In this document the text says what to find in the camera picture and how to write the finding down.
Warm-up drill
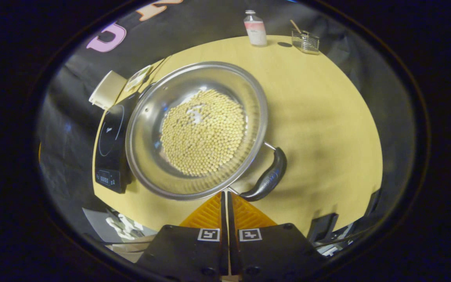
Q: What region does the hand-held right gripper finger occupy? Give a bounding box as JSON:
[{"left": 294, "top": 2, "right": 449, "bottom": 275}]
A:
[
  {"left": 227, "top": 191, "right": 328, "bottom": 282},
  {"left": 135, "top": 191, "right": 228, "bottom": 282}
]

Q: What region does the steel pot with black handles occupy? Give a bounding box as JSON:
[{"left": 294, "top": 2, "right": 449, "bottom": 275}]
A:
[{"left": 126, "top": 61, "right": 288, "bottom": 202}]

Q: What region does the black induction cooktop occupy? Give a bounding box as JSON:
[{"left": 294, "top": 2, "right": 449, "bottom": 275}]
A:
[{"left": 94, "top": 91, "right": 142, "bottom": 194}]

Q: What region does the white crumpled cloth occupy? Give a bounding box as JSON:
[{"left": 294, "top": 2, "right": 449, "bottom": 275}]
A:
[{"left": 105, "top": 213, "right": 144, "bottom": 240}]

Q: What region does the pile of soybeans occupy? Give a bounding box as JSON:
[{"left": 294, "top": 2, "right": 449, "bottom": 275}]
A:
[{"left": 160, "top": 89, "right": 246, "bottom": 177}]

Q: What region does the white divided bean dish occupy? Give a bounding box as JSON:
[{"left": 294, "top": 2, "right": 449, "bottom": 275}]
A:
[{"left": 124, "top": 65, "right": 153, "bottom": 92}]

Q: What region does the white toaster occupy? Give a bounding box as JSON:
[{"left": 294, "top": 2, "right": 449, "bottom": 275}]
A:
[{"left": 89, "top": 70, "right": 128, "bottom": 110}]

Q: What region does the clear bottle with pink label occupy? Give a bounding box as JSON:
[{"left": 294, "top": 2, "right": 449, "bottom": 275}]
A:
[{"left": 244, "top": 10, "right": 267, "bottom": 47}]

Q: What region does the small clear glass holder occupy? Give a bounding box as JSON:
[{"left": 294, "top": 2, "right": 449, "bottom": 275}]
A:
[{"left": 291, "top": 30, "right": 321, "bottom": 54}]

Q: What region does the black power cable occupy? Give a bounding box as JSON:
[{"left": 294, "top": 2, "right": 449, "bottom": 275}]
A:
[{"left": 143, "top": 56, "right": 172, "bottom": 89}]

